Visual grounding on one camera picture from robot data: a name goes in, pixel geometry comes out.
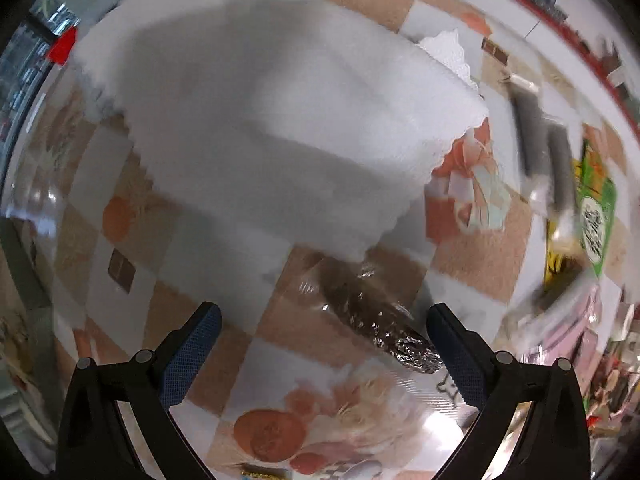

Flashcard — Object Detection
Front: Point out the white towel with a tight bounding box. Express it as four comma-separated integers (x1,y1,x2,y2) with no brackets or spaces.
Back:
72,0,488,260

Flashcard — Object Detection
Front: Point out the foil chocolate snack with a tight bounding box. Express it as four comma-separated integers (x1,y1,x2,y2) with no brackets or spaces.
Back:
294,257,444,374

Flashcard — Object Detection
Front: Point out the dark chocolate bar packet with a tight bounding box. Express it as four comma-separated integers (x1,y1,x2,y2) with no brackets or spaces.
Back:
506,74,550,179

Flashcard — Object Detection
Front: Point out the green snack packet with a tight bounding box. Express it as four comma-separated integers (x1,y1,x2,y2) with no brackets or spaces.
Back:
577,139,617,276

